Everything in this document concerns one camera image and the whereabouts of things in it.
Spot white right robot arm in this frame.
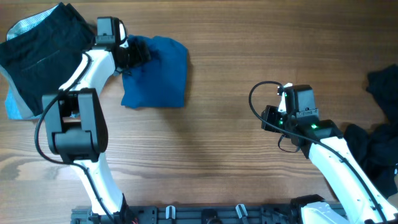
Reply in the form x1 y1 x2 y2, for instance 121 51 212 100
258 106 397 223

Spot dark crumpled garment pile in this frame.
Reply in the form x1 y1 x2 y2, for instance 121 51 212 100
344 64 397 198

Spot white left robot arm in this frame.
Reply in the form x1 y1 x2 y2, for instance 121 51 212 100
35 40 151 223

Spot blue polo shirt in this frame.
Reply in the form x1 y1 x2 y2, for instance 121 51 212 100
121 35 188 109

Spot dark green folded trousers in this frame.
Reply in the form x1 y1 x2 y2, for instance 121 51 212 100
1 2 95 116

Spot light blue folded garment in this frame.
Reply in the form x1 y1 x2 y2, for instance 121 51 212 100
1 6 58 120

